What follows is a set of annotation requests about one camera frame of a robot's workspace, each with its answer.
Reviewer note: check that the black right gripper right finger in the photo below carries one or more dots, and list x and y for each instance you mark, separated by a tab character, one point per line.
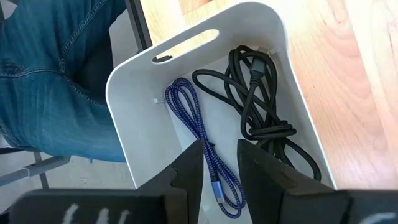
295	205

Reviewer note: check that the white plastic bin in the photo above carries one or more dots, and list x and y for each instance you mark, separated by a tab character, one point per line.
140	118

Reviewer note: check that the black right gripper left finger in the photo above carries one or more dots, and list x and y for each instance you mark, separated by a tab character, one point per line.
124	205

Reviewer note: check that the black aluminium table frame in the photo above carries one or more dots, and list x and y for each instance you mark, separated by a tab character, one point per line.
138	21

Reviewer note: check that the grey chair leg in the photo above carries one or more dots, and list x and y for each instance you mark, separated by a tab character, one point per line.
37	168

